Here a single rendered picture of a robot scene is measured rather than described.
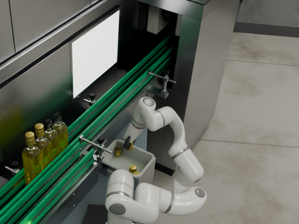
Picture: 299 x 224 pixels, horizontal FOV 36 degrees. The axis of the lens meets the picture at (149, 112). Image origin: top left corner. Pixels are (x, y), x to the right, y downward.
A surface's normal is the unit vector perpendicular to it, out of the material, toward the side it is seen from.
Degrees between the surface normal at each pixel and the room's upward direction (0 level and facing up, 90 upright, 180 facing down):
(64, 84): 90
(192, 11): 90
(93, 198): 0
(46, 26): 90
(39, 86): 90
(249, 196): 0
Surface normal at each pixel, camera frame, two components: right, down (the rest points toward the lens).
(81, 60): 0.88, 0.36
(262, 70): 0.08, -0.77
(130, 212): 0.02, 0.51
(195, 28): -0.47, 0.52
